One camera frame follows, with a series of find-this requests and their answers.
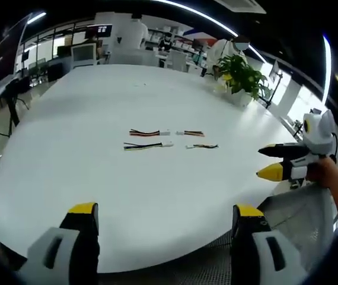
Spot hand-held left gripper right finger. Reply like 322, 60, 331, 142
229, 204, 309, 285

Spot short ceiling light strip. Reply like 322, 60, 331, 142
25, 11, 47, 25

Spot black wall monitor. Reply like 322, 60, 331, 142
85, 24, 114, 39

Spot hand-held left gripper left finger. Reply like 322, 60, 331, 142
17, 202, 101, 285

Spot long ceiling light strip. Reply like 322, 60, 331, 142
156, 0, 238, 37

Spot JST connector orange black wires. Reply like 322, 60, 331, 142
129, 128, 173, 138

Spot JST socket short dark wires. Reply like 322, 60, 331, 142
185, 143, 220, 150

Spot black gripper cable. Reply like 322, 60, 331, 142
330, 132, 338, 163

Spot JST socket short orange wires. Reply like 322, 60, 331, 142
176, 129, 206, 138

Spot person's right hand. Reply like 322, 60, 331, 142
304, 157, 338, 189

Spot curved ceiling light strip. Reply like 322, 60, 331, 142
322, 33, 333, 102

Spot white computer monitor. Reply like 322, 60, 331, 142
70, 42, 98, 69

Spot JST connector blue yellow wires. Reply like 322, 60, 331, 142
123, 141, 174, 151

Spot green potted plant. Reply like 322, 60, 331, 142
217, 54, 273, 107

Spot white office chair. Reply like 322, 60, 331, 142
168, 48, 188, 72

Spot black tripod stand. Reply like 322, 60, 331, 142
4, 77, 31, 127

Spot grey mesh chair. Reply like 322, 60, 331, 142
257, 180, 338, 270

